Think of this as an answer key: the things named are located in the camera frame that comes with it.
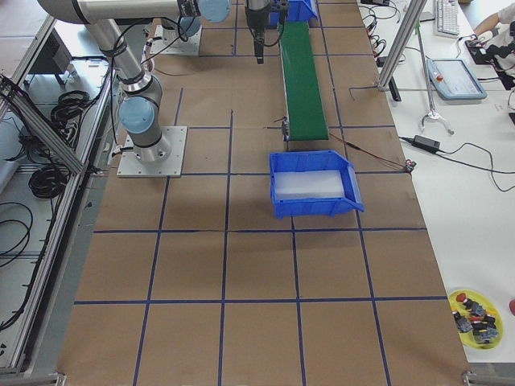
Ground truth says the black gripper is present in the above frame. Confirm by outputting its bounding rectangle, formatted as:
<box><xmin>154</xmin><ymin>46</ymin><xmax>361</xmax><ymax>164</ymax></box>
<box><xmin>245</xmin><ymin>0</ymin><xmax>268</xmax><ymax>64</ymax></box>

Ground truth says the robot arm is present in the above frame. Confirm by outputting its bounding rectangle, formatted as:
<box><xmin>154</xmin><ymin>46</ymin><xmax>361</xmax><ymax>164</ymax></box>
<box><xmin>39</xmin><ymin>1</ymin><xmax>231</xmax><ymax>162</ymax></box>
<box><xmin>160</xmin><ymin>17</ymin><xmax>201</xmax><ymax>43</ymax></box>

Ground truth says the yellow plate of buttons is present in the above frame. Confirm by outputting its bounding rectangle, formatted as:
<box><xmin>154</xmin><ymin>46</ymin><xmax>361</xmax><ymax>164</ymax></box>
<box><xmin>447</xmin><ymin>289</ymin><xmax>504</xmax><ymax>350</ymax></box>

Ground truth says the blue bin left side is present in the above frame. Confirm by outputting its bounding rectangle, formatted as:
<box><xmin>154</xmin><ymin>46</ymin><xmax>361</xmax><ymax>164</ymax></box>
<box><xmin>269</xmin><ymin>0</ymin><xmax>318</xmax><ymax>26</ymax></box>

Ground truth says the blue bin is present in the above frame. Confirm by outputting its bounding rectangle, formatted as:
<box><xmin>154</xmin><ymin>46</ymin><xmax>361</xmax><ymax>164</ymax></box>
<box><xmin>269</xmin><ymin>150</ymin><xmax>365</xmax><ymax>219</ymax></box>
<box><xmin>269</xmin><ymin>0</ymin><xmax>318</xmax><ymax>26</ymax></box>

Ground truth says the green conveyor belt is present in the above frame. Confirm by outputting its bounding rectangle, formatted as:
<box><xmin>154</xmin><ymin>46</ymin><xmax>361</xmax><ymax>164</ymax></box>
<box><xmin>280</xmin><ymin>22</ymin><xmax>329</xmax><ymax>142</ymax></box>

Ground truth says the blue bin right side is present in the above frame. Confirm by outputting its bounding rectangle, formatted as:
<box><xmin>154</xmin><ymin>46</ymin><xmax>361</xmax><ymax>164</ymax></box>
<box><xmin>269</xmin><ymin>150</ymin><xmax>365</xmax><ymax>219</ymax></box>

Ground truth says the white foam pad right bin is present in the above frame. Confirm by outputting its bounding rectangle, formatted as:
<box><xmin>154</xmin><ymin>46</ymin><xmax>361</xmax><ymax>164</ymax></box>
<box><xmin>273</xmin><ymin>170</ymin><xmax>345</xmax><ymax>200</ymax></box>

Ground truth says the metal reacher grabber tool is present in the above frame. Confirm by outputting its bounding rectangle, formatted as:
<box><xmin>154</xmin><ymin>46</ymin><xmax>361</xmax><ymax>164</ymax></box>
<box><xmin>414</xmin><ymin>22</ymin><xmax>455</xmax><ymax>135</ymax></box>

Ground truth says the white keyboard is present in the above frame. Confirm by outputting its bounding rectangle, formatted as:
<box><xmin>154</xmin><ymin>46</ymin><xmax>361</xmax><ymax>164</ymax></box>
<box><xmin>433</xmin><ymin>0</ymin><xmax>459</xmax><ymax>38</ymax></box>

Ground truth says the teach pendant tablet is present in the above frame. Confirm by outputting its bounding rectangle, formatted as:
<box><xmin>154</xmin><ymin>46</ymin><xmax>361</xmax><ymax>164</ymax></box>
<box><xmin>427</xmin><ymin>59</ymin><xmax>488</xmax><ymax>101</ymax></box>

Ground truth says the black power adapter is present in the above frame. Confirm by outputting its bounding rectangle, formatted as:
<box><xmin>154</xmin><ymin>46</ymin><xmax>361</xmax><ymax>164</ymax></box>
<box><xmin>412</xmin><ymin>135</ymin><xmax>440</xmax><ymax>154</ymax></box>

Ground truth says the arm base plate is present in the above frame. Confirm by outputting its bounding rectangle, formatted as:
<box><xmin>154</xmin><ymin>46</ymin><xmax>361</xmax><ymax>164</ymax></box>
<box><xmin>150</xmin><ymin>25</ymin><xmax>202</xmax><ymax>56</ymax></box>
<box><xmin>117</xmin><ymin>126</ymin><xmax>187</xmax><ymax>178</ymax></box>

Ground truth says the red black wire pair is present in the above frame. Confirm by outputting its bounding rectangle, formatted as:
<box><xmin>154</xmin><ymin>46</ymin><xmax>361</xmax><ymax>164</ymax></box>
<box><xmin>328</xmin><ymin>132</ymin><xmax>415</xmax><ymax>174</ymax></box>

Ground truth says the aluminium frame post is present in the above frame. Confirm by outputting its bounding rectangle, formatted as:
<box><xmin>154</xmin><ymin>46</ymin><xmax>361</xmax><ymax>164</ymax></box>
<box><xmin>377</xmin><ymin>0</ymin><xmax>426</xmax><ymax>91</ymax></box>

